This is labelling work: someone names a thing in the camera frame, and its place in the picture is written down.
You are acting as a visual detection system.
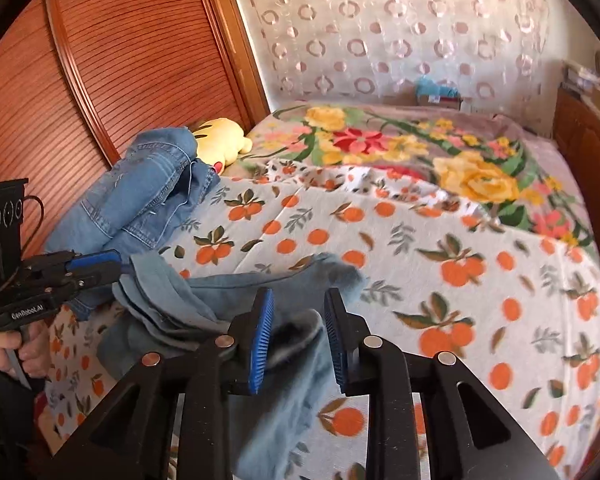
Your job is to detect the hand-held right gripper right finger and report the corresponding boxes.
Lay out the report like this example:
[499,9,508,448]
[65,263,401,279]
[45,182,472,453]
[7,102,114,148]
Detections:
[323,287,562,480]

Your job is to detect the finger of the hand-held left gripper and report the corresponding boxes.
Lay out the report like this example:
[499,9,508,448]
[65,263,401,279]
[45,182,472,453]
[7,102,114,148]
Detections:
[70,266,132,291]
[61,248,124,275]

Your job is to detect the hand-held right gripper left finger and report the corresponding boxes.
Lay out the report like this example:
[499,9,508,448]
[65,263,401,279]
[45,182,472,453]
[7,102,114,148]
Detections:
[50,287,276,480]

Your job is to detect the blue denim jeans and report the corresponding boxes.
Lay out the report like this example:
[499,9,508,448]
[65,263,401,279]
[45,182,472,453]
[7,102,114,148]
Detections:
[42,126,222,322]

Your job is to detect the blue-grey pants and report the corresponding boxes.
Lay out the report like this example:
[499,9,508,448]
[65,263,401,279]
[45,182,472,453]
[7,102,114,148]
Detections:
[97,251,372,480]

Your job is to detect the orange fruit print bed sheet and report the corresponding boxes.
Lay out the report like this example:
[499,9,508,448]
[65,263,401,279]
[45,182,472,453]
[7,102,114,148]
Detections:
[44,159,600,480]

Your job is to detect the yellow plush toy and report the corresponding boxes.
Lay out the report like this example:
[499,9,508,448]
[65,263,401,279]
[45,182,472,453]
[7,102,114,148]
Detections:
[190,117,254,175]

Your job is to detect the wooden slatted wardrobe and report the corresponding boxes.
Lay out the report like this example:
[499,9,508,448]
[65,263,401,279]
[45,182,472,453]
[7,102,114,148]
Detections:
[0,0,272,257]

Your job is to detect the floral blanket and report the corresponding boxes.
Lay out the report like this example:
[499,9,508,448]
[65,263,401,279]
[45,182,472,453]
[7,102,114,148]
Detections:
[229,102,597,249]

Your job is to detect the light blue plush item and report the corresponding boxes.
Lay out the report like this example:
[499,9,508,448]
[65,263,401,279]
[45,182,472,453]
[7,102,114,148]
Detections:
[413,76,459,102]

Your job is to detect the white curtain with pink rings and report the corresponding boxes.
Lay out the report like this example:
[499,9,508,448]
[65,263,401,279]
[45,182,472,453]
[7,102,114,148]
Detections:
[227,0,597,137]

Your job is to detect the wooden dresser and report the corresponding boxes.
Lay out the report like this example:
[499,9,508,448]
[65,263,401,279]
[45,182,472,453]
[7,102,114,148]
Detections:
[551,87,600,182]

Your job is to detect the stack of papers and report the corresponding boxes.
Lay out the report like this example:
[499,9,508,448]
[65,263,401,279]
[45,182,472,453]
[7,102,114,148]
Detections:
[562,60,600,94]

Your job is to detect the black cable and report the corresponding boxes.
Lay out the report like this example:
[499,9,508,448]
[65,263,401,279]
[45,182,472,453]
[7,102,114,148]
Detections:
[21,194,47,258]

